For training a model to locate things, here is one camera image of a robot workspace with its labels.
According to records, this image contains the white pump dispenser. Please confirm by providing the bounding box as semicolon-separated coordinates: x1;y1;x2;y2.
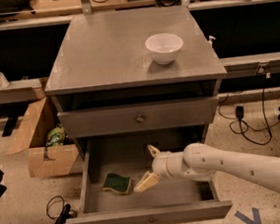
207;36;215;47

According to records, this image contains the cardboard box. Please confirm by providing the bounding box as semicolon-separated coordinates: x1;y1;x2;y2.
7;98;84;178

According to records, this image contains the closed grey top drawer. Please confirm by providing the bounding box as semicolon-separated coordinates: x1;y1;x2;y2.
58;97;218;138

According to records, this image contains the open grey middle drawer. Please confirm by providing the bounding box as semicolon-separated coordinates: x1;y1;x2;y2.
66;127;233;224

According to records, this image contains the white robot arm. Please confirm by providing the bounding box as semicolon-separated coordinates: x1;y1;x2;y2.
134;143;280;193

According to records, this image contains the grey drawer cabinet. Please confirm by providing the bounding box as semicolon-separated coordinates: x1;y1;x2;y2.
45;6;227;154

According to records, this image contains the green snack bag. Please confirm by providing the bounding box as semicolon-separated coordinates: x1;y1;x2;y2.
45;123;66;147

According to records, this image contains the green yellow sponge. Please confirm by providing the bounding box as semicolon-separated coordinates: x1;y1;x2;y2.
103;173;132;195

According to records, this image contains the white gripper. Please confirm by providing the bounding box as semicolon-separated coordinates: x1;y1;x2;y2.
134;145;186;192

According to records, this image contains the black power adapter cable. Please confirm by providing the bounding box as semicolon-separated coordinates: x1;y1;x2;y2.
214;70;280;151

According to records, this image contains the white ceramic bowl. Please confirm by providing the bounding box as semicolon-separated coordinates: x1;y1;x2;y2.
144;33;184;65

